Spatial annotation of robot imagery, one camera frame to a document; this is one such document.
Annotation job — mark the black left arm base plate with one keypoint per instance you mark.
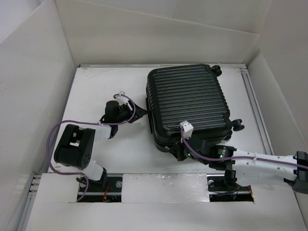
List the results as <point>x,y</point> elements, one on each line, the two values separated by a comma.
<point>108,192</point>

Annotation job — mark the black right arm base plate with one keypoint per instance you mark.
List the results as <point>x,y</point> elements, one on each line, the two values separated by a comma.
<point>220,192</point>

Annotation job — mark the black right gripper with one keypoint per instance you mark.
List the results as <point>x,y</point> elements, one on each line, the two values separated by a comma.
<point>176,150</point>

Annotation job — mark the black ribbed hard-shell suitcase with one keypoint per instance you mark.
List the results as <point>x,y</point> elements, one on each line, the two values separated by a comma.
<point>188,93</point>

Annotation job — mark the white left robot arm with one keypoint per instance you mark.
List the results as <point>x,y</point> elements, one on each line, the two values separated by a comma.
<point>75,146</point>

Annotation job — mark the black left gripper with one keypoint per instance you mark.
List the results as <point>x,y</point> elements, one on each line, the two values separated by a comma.
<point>139,112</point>

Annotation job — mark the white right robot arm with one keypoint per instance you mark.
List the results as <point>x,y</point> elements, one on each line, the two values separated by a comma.
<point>244,168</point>

